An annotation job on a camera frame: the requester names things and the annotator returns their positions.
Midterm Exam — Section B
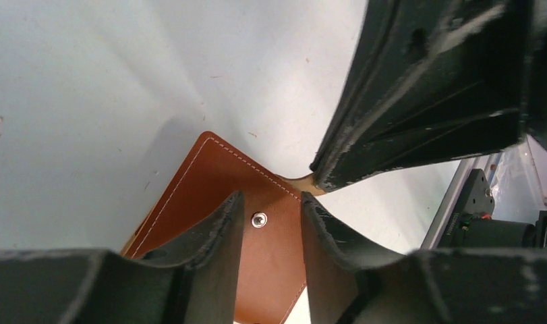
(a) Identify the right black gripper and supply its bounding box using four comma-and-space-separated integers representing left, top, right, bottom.
311, 1, 547, 192

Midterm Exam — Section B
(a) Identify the brown leather card holder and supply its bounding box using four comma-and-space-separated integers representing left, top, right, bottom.
122, 131, 306, 323

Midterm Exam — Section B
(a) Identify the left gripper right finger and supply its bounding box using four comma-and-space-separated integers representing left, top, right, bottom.
301, 192, 547, 323

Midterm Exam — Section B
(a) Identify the aluminium frame rail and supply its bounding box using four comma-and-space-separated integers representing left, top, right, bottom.
420, 153, 502, 249

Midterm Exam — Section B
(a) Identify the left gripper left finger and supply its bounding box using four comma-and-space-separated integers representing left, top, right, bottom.
0, 192, 244, 323

